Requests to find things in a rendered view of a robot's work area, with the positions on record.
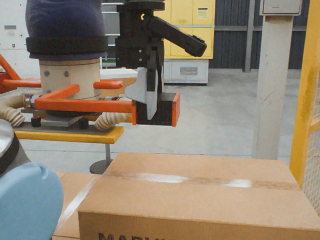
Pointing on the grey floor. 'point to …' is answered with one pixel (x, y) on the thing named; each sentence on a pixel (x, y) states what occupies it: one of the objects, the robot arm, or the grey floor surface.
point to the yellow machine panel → (184, 59)
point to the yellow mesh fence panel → (307, 103)
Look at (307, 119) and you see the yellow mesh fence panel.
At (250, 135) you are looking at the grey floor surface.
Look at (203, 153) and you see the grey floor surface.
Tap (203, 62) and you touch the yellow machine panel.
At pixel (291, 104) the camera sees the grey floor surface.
